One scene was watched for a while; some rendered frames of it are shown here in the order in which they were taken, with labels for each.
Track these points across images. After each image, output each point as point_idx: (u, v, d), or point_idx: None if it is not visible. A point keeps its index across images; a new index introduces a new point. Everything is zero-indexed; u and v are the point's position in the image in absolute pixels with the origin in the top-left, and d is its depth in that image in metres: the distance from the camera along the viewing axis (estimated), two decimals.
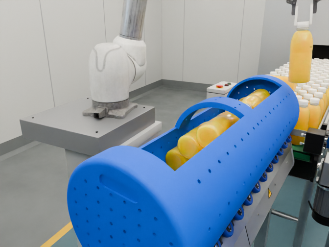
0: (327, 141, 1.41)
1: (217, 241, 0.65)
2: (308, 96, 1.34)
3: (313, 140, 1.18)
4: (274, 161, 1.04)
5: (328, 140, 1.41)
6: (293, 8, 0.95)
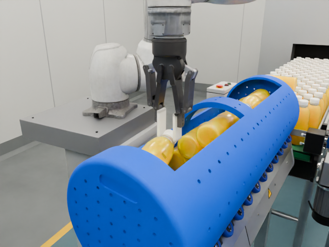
0: (327, 141, 1.41)
1: (217, 241, 0.65)
2: (308, 96, 1.34)
3: (313, 140, 1.18)
4: (274, 161, 1.04)
5: (328, 140, 1.41)
6: (156, 113, 0.68)
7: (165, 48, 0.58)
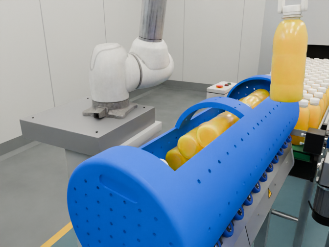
0: (327, 141, 1.41)
1: (217, 241, 0.65)
2: (308, 96, 1.34)
3: (313, 140, 1.18)
4: (274, 161, 1.04)
5: (328, 140, 1.41)
6: None
7: None
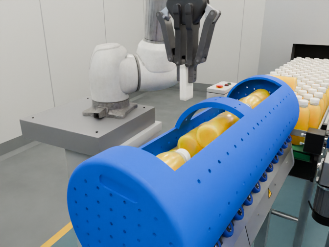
0: (327, 141, 1.41)
1: (217, 241, 0.65)
2: (308, 96, 1.34)
3: (313, 140, 1.18)
4: (274, 161, 1.04)
5: (328, 140, 1.41)
6: (179, 70, 0.57)
7: None
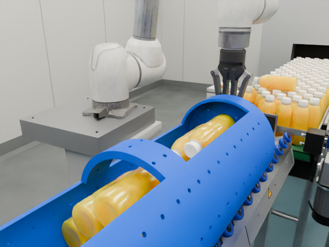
0: (327, 141, 1.41)
1: None
2: (308, 96, 1.34)
3: (313, 140, 1.18)
4: (275, 162, 1.04)
5: (328, 140, 1.41)
6: None
7: None
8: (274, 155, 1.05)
